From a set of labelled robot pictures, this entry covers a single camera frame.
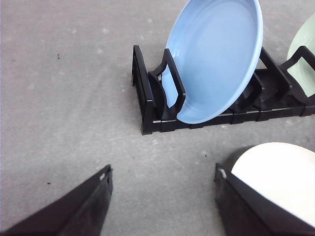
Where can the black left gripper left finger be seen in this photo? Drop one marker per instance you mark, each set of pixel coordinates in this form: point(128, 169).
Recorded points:
point(78, 212)

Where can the white plate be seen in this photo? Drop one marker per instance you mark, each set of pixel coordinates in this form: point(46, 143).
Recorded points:
point(282, 172)

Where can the green plate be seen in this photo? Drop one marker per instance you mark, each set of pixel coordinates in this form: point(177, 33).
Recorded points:
point(301, 72)

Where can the blue plate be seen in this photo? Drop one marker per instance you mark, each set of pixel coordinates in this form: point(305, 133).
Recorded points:
point(215, 45)

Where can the black dish rack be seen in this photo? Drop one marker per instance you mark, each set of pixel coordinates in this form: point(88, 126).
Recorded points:
point(160, 95)

